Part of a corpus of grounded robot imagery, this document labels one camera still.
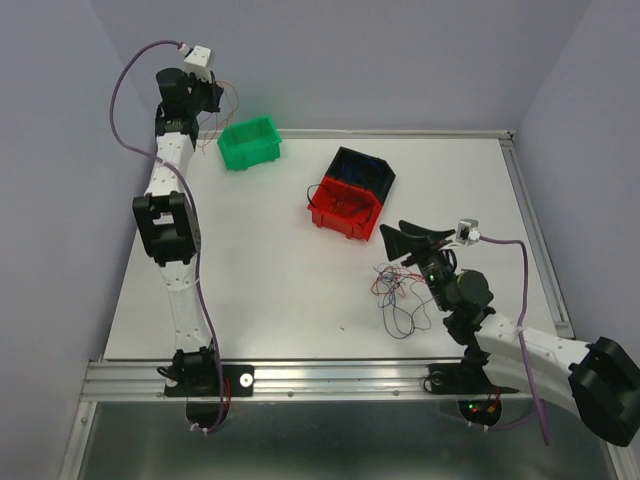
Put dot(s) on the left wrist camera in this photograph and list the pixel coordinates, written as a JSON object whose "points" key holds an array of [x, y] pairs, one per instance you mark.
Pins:
{"points": [[197, 61]]}

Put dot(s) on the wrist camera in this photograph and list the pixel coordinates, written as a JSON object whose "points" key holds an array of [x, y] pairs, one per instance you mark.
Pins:
{"points": [[467, 233], [197, 61]]}

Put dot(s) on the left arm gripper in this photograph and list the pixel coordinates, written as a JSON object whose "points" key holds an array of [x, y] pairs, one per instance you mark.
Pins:
{"points": [[214, 91]]}

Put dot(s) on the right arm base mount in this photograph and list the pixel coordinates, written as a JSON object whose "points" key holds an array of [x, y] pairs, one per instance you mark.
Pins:
{"points": [[465, 377]]}

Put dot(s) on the red plastic bin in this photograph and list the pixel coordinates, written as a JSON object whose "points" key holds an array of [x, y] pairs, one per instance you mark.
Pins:
{"points": [[343, 208]]}

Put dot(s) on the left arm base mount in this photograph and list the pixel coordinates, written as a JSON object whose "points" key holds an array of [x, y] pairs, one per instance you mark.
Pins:
{"points": [[195, 375]]}

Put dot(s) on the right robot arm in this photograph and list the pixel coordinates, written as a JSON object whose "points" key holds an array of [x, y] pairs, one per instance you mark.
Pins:
{"points": [[596, 381]]}

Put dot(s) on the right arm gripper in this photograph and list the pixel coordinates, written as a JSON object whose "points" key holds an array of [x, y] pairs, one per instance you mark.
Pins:
{"points": [[400, 242]]}

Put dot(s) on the black plastic bin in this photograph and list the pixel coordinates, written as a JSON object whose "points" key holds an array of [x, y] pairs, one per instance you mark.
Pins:
{"points": [[364, 171]]}

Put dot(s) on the green plastic bin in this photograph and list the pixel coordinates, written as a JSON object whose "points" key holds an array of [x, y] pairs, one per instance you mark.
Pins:
{"points": [[250, 143]]}

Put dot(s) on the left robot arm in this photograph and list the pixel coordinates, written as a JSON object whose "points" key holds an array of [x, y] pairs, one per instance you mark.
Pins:
{"points": [[170, 234]]}

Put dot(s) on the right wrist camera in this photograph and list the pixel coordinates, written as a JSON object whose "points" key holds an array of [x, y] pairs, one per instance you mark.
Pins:
{"points": [[467, 233]]}

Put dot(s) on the aluminium mounting rail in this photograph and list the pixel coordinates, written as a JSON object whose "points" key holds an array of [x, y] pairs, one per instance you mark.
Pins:
{"points": [[275, 381]]}

